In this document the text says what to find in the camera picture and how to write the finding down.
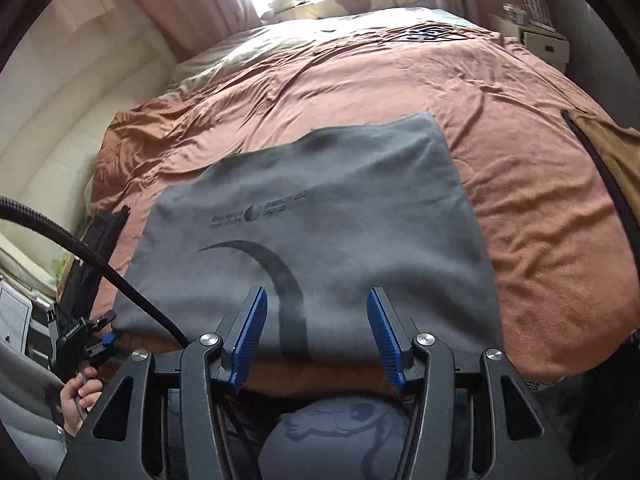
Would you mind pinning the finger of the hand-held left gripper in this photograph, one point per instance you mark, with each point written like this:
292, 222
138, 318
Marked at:
107, 340
97, 321

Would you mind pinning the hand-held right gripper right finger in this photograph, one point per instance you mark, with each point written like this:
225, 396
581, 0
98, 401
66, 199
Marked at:
382, 340

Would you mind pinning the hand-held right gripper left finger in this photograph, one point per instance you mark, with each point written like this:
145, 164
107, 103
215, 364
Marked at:
250, 335

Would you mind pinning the grey t-shirt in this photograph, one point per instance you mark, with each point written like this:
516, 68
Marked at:
350, 210

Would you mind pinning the person's left hand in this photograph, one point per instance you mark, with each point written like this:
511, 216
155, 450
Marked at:
75, 405

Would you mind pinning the white bedside shelf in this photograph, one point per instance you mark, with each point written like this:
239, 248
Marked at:
15, 315

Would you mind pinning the green tissue pack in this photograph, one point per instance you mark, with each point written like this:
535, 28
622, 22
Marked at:
62, 267

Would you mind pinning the black printed t-shirt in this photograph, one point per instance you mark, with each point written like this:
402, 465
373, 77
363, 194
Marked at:
100, 240

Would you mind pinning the person's right leg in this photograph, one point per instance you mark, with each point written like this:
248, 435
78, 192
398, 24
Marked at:
340, 435

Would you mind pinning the brown blanket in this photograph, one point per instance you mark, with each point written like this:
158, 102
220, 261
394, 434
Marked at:
525, 235

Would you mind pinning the cream padded headboard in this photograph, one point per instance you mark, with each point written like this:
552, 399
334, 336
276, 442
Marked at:
75, 110

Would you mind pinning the pale green pillow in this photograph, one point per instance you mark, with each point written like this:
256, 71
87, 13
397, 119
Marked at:
240, 55

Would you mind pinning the tan garment with black trim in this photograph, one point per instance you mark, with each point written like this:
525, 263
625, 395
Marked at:
610, 150

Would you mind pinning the black patterned item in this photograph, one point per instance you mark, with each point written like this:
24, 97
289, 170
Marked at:
430, 34

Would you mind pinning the white storage boxes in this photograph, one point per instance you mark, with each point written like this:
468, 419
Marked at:
545, 45

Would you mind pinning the cream plush toy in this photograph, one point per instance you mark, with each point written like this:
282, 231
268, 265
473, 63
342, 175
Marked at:
287, 0

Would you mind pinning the printed window seat cushion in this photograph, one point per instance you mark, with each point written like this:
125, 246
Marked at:
360, 2

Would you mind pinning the white desktop rack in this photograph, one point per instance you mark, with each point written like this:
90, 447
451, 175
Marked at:
535, 0

